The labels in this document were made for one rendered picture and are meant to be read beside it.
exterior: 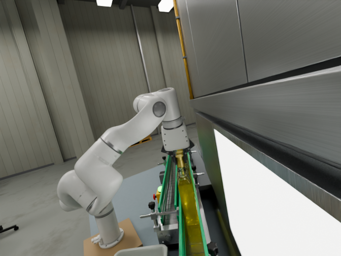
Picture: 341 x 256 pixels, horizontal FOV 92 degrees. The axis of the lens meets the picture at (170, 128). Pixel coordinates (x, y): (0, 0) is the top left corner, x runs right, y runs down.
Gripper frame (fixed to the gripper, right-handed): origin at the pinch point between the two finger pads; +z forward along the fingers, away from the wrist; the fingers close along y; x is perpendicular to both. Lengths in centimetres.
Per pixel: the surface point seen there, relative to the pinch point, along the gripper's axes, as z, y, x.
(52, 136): 145, 486, -510
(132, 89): 65, 195, -738
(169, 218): 28.9, 10.6, 3.8
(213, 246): 8.4, -5.6, 30.4
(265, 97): -33, -12, 41
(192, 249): 24.3, 1.4, 20.9
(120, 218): 48, 47, -17
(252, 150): -25.7, -11.6, 39.7
